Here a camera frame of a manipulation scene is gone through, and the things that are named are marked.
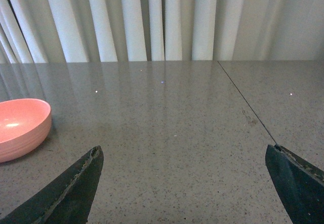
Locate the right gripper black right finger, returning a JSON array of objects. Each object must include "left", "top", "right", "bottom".
[{"left": 265, "top": 144, "right": 323, "bottom": 223}]

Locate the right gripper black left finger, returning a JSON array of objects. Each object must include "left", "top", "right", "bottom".
[{"left": 1, "top": 146, "right": 104, "bottom": 223}]

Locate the white pleated curtain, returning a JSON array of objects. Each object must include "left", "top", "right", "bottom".
[{"left": 1, "top": 0, "right": 323, "bottom": 64}]

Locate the pink bowl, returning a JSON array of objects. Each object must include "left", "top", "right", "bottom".
[{"left": 1, "top": 98, "right": 52, "bottom": 163}]

